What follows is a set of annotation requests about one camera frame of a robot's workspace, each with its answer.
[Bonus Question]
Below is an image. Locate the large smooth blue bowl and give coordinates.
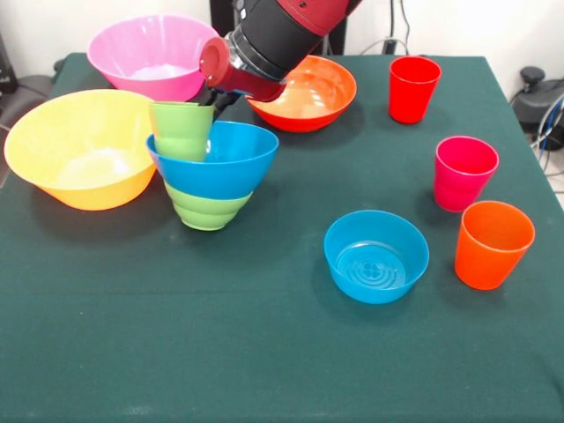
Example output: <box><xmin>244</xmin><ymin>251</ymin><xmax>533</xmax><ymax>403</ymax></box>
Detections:
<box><xmin>145</xmin><ymin>120</ymin><xmax>280</xmax><ymax>200</ymax></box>

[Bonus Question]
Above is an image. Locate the small ringed blue bowl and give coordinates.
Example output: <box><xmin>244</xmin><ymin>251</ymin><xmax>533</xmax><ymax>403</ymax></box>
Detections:
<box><xmin>323</xmin><ymin>210</ymin><xmax>431</xmax><ymax>305</ymax></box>

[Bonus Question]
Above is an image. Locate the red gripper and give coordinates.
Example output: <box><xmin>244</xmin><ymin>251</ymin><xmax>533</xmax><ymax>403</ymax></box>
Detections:
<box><xmin>197</xmin><ymin>36</ymin><xmax>287</xmax><ymax>123</ymax></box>

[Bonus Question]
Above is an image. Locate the black wall power cable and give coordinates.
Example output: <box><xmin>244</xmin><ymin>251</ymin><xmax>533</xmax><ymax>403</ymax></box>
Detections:
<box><xmin>359</xmin><ymin>0</ymin><xmax>413</xmax><ymax>56</ymax></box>

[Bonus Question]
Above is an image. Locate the large yellow-orange plastic bowl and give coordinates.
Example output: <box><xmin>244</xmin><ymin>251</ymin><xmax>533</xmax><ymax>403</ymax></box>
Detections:
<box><xmin>4</xmin><ymin>88</ymin><xmax>159</xmax><ymax>212</ymax></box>

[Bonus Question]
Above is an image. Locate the dark green tablecloth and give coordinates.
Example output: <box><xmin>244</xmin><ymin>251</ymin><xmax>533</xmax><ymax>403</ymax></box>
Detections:
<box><xmin>0</xmin><ymin>52</ymin><xmax>564</xmax><ymax>423</ymax></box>

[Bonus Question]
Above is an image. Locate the magenta plastic cup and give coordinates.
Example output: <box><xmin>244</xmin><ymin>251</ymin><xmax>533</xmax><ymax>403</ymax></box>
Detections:
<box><xmin>433</xmin><ymin>135</ymin><xmax>501</xmax><ymax>213</ymax></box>

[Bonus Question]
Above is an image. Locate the large pink plastic bowl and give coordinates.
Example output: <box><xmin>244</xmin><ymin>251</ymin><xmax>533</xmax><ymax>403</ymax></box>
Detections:
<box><xmin>86</xmin><ymin>13</ymin><xmax>220</xmax><ymax>104</ymax></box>

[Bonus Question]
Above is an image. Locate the red plastic cup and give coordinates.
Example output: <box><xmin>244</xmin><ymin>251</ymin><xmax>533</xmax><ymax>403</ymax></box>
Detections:
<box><xmin>388</xmin><ymin>55</ymin><xmax>443</xmax><ymax>125</ymax></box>

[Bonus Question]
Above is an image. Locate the small green plastic bowl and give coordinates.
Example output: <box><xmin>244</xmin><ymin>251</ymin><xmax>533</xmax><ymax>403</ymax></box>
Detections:
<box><xmin>163</xmin><ymin>178</ymin><xmax>255</xmax><ymax>232</ymax></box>

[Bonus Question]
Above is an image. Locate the orange plastic cup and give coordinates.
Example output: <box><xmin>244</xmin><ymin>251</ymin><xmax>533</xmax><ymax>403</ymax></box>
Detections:
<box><xmin>454</xmin><ymin>200</ymin><xmax>537</xmax><ymax>291</ymax></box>

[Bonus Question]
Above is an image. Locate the tangle of cables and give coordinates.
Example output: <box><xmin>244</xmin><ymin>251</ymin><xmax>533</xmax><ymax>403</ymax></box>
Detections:
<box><xmin>531</xmin><ymin>99</ymin><xmax>564</xmax><ymax>177</ymax></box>

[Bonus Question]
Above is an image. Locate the green plastic cup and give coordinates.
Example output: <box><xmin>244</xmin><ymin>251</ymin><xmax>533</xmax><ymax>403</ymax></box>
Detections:
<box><xmin>148</xmin><ymin>100</ymin><xmax>216</xmax><ymax>163</ymax></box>

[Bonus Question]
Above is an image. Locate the orange-red plastic bowl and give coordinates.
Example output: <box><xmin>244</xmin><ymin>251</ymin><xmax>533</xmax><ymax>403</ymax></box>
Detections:
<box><xmin>245</xmin><ymin>55</ymin><xmax>359</xmax><ymax>134</ymax></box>

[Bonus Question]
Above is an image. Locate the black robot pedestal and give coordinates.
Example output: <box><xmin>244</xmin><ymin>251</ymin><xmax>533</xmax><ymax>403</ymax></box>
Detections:
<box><xmin>210</xmin><ymin>0</ymin><xmax>349</xmax><ymax>56</ymax></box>

